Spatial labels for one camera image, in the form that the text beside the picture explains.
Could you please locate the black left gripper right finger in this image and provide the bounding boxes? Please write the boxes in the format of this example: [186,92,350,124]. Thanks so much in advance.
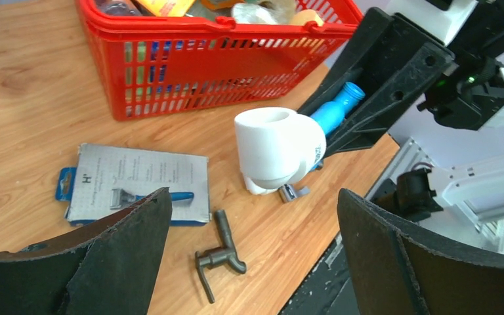
[337,188,504,314]

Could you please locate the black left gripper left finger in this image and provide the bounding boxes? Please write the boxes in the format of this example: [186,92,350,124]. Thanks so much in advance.
[0,188,172,314]

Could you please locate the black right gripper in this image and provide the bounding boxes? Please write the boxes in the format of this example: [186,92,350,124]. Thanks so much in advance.
[298,1,504,157]

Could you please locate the blue plastic water faucet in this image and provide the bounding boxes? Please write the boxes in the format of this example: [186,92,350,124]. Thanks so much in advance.
[310,81,366,136]

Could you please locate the white plastic pipe elbow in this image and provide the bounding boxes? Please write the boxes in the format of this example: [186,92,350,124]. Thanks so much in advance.
[234,107,327,187]

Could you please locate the white pipe elbow second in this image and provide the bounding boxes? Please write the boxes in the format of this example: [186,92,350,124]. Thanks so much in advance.
[243,175,279,196]

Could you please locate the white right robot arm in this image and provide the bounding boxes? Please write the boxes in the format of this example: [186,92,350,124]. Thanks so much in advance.
[299,1,504,236]

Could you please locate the blue grey razor box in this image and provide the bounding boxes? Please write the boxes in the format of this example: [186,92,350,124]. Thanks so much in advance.
[55,144,211,226]

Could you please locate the dark metal faucet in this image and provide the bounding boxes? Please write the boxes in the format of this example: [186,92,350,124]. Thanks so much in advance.
[195,209,247,304]

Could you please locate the beige toilet paper roll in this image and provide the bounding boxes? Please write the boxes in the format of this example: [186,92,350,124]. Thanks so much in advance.
[259,0,296,24]

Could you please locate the white wrapped roll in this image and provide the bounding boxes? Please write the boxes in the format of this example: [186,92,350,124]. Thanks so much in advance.
[230,3,279,25]

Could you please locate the red plastic shopping basket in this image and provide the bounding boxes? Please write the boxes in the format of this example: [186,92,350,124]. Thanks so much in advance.
[75,1,363,121]

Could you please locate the orange carton box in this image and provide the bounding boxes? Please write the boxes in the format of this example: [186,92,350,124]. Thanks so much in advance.
[135,0,195,17]

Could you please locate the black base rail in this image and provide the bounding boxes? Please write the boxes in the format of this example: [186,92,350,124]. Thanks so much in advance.
[280,234,360,314]

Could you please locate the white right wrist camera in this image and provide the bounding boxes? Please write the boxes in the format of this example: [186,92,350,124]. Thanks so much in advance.
[384,0,478,46]

